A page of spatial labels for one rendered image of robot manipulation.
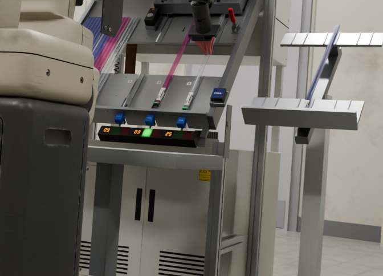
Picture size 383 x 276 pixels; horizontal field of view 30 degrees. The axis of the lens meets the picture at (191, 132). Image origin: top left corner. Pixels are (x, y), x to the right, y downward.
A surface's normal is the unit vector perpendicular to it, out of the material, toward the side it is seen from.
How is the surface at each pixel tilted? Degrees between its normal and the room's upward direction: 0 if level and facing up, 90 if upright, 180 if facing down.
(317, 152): 90
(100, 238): 90
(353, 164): 90
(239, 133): 90
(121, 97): 48
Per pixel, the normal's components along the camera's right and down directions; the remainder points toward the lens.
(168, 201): -0.35, -0.04
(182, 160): 0.85, 0.05
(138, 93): -0.21, -0.70
